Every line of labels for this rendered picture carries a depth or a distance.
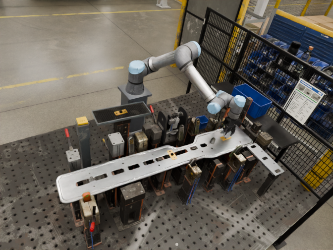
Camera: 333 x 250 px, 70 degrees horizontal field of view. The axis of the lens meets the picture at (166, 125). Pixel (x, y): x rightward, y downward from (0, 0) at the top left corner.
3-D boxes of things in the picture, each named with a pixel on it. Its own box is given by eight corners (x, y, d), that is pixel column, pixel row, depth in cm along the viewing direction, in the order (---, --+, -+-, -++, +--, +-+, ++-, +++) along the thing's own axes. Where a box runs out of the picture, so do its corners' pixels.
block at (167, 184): (165, 188, 175) (171, 162, 156) (157, 174, 183) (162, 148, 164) (171, 185, 177) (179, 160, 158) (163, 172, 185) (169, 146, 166)
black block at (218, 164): (207, 195, 176) (218, 170, 157) (198, 184, 182) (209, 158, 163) (215, 192, 179) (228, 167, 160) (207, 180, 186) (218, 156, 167)
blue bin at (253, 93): (254, 119, 200) (260, 106, 191) (228, 98, 217) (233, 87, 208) (266, 114, 208) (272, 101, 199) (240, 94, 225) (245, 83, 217)
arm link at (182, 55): (173, 45, 145) (222, 110, 146) (183, 41, 152) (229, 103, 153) (163, 57, 153) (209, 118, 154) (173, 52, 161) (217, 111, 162)
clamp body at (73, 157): (72, 199, 158) (66, 163, 134) (69, 185, 164) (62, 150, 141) (87, 194, 162) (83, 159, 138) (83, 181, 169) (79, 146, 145)
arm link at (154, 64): (133, 63, 188) (188, 42, 151) (145, 58, 198) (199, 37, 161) (139, 78, 192) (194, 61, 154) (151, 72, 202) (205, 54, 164)
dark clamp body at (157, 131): (147, 171, 183) (153, 136, 159) (140, 159, 192) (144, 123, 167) (159, 167, 188) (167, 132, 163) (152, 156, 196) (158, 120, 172)
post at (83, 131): (83, 172, 174) (77, 127, 145) (80, 164, 179) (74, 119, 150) (93, 169, 177) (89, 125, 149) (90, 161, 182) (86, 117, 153)
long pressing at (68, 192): (62, 210, 121) (61, 209, 120) (54, 176, 135) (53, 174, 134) (254, 143, 183) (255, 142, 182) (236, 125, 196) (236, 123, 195)
